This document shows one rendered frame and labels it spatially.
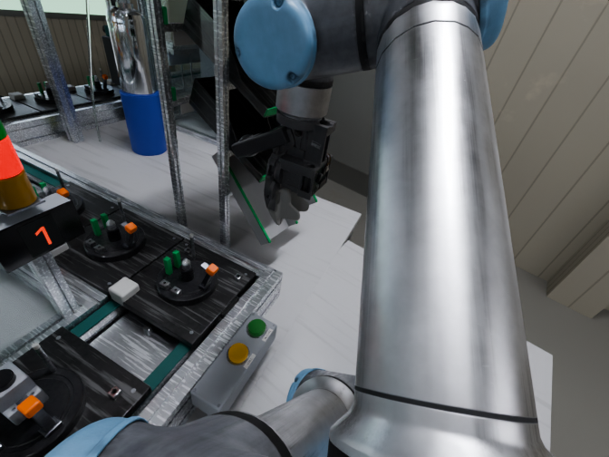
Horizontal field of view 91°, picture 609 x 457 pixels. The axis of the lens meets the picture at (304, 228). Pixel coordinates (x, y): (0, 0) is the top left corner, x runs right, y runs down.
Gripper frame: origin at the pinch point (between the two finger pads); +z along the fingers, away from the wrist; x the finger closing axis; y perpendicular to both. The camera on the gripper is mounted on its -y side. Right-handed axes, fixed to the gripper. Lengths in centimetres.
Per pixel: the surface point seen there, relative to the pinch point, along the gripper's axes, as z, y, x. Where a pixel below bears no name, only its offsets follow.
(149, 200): 37, -67, 24
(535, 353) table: 37, 71, 34
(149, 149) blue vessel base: 34, -94, 50
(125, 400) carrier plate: 26.2, -9.9, -30.7
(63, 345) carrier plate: 26.2, -27.8, -29.3
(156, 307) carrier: 26.3, -20.2, -14.3
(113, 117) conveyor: 35, -137, 66
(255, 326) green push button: 26.1, 1.3, -6.9
